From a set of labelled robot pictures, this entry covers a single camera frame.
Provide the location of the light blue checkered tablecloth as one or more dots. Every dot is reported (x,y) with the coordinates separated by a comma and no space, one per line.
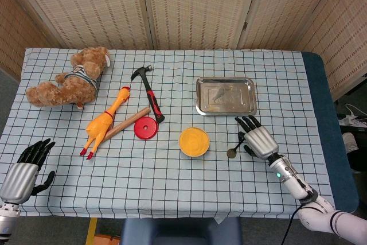
(172,176)

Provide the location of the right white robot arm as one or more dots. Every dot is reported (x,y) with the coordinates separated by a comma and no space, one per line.
(289,179)

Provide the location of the orange box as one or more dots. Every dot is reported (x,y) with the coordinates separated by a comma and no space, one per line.
(106,240)

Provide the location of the black red claw hammer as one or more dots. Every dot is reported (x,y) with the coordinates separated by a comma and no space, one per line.
(152,98)

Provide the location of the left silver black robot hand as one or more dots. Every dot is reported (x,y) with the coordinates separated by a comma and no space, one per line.
(18,176)

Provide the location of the stainless steel tray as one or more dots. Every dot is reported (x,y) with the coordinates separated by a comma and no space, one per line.
(226,95)

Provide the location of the woven folding screen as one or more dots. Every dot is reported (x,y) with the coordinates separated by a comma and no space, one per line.
(195,7)

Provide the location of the white crumpled bag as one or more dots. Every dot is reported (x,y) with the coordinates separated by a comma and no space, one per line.
(349,141)

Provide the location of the yellow rubber chicken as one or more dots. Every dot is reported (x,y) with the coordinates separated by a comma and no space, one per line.
(99,126)

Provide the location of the red plastic disc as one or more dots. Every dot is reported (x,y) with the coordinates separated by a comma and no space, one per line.
(140,133)

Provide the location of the yellow bowl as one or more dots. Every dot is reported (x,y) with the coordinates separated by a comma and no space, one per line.
(194,141)

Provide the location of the wooden rolling stick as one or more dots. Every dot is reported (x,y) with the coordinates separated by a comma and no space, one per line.
(129,121)

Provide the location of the dark metal spoon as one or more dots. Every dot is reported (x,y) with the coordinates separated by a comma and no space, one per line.
(231,153)

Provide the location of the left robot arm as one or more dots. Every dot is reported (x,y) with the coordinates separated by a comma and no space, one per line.
(7,219)

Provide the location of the blue padded chair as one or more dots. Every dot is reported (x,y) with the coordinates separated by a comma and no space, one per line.
(180,230)

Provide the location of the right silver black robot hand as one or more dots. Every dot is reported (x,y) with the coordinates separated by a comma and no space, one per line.
(262,141)

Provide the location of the brown teddy bear plush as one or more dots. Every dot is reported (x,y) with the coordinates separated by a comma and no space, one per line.
(71,87)

